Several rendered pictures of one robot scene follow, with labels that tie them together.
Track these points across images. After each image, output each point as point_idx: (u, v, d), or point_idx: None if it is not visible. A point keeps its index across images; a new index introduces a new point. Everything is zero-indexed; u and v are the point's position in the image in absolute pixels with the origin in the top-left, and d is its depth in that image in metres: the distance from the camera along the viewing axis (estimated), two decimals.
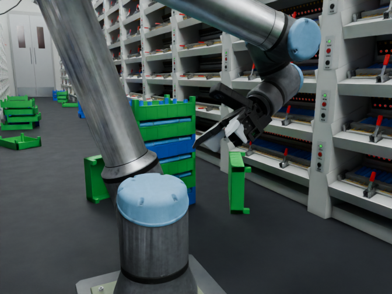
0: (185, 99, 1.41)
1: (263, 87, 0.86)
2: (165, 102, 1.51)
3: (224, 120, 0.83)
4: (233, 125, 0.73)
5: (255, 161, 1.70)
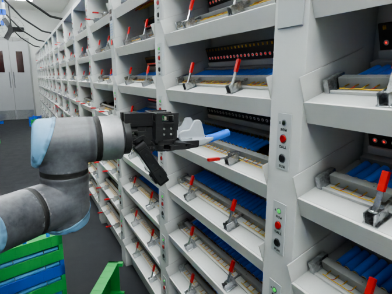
0: None
1: (114, 157, 0.66)
2: None
3: None
4: (206, 143, 0.75)
5: (137, 266, 1.87)
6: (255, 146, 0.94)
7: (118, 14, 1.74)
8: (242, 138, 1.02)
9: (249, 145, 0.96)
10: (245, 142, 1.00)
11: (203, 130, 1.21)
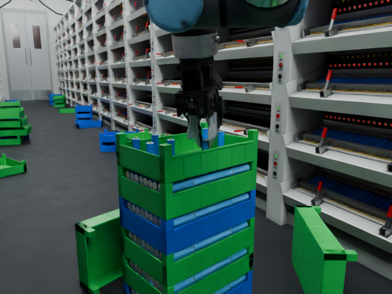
0: None
1: None
2: (203, 135, 0.96)
3: None
4: (193, 134, 0.78)
5: (329, 217, 1.15)
6: None
7: None
8: None
9: None
10: None
11: None
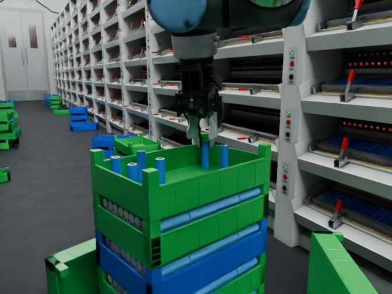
0: None
1: None
2: (202, 149, 0.79)
3: None
4: (193, 134, 0.78)
5: (351, 243, 0.98)
6: None
7: None
8: None
9: None
10: None
11: None
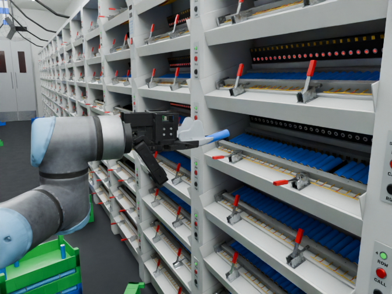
0: (345, 177, 0.72)
1: (114, 157, 0.66)
2: (345, 171, 0.75)
3: None
4: (205, 143, 0.75)
5: (159, 286, 1.70)
6: (326, 165, 0.78)
7: (139, 10, 1.58)
8: (305, 154, 0.86)
9: (318, 164, 0.80)
10: (310, 159, 0.84)
11: (249, 143, 1.05)
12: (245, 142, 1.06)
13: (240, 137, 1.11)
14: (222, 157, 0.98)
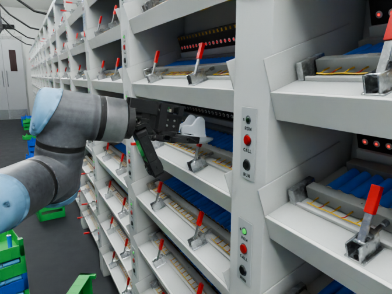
0: None
1: (114, 139, 0.65)
2: None
3: None
4: (205, 142, 0.75)
5: (113, 278, 1.71)
6: (230, 146, 0.80)
7: (90, 3, 1.59)
8: (217, 136, 0.88)
9: (224, 144, 0.81)
10: (220, 140, 0.85)
11: None
12: None
13: None
14: None
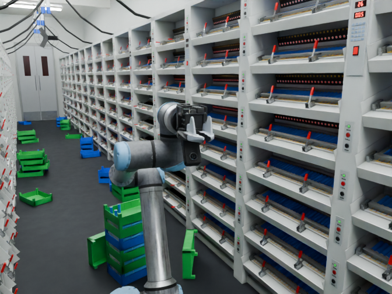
0: None
1: (171, 132, 0.98)
2: (331, 141, 1.49)
3: None
4: (193, 140, 0.78)
5: (206, 234, 2.45)
6: (322, 139, 1.53)
7: (195, 43, 2.32)
8: (311, 134, 1.61)
9: (318, 138, 1.55)
10: (314, 136, 1.58)
11: (278, 129, 1.80)
12: (275, 129, 1.81)
13: (272, 126, 1.86)
14: (268, 130, 1.74)
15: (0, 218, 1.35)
